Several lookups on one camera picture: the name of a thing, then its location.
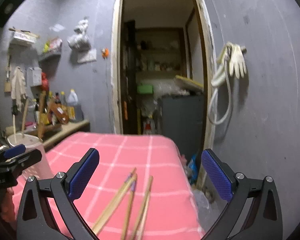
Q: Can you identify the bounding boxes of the white perforated wall holder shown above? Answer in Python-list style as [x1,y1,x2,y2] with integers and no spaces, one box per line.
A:
[27,67,43,87]

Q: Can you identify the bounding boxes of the grey cabinet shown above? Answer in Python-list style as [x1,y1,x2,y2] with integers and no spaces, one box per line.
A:
[157,94,206,157]

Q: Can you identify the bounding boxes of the green box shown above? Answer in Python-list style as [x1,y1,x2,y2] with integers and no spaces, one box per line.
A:
[137,84,154,95]

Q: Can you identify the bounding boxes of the wooden door frame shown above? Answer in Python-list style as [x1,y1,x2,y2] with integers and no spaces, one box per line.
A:
[111,0,216,189]

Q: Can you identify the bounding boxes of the white wall basket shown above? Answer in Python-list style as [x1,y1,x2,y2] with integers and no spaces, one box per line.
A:
[9,31,38,47]

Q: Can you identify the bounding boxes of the white hanging towel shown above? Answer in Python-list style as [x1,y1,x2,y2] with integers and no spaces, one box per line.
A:
[11,67,27,107]

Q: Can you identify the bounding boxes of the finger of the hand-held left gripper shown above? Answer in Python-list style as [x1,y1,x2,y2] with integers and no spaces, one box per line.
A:
[4,144,25,159]
[5,149,42,173]

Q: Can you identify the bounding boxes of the hanging clear plastic bag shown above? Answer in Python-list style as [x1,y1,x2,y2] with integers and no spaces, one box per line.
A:
[67,17,92,52]

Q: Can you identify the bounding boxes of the beige kitchen counter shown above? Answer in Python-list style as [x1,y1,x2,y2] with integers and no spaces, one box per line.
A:
[4,119,90,152]

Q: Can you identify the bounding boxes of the purple-banded wooden chopstick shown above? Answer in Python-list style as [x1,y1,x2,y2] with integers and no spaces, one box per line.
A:
[121,176,138,240]
[91,167,138,234]

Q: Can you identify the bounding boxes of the white utensil basket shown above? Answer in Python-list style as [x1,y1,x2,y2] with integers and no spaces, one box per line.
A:
[7,133,54,180]

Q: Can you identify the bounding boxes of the large oil jug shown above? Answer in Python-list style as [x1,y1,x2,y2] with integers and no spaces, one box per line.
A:
[65,88,80,123]

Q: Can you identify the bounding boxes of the grey wall shelf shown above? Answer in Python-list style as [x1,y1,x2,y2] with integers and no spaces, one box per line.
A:
[38,51,63,62]

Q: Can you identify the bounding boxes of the colourful seasoning packets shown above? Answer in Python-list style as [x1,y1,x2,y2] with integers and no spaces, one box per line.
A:
[43,37,63,53]

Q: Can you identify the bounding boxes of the white rubber gloves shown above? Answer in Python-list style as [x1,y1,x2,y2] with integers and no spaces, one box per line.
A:
[228,43,248,79]

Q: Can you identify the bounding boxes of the pink checked tablecloth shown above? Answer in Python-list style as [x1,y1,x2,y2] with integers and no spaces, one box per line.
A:
[0,132,205,240]

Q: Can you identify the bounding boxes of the blue packet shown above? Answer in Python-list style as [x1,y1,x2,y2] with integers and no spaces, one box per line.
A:
[187,154,198,179]

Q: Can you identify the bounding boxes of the red plastic bag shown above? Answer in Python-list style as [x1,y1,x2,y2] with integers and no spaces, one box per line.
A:
[41,72,49,91]

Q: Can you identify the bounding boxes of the bunch of wooden chopsticks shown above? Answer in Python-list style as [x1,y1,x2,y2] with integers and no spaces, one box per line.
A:
[11,100,154,240]

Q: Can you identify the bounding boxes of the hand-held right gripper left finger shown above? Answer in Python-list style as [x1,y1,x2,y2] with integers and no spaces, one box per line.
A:
[16,148,100,240]

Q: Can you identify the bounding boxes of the flat beige cushion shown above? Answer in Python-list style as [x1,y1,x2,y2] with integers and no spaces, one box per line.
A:
[174,75,205,93]

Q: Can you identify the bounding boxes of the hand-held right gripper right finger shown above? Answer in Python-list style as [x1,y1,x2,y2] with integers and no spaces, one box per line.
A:
[201,149,283,240]

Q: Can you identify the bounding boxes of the crumpled clear plastic bag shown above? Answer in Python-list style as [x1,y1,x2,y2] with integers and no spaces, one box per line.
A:
[154,80,191,97]

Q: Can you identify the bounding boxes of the wooden storage shelves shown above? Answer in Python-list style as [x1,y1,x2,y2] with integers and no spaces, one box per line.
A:
[136,27,188,73]

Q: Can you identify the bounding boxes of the white hose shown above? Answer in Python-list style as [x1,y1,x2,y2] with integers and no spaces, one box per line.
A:
[207,42,235,126]

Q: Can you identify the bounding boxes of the brown packet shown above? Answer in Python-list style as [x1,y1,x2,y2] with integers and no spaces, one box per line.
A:
[48,102,69,125]

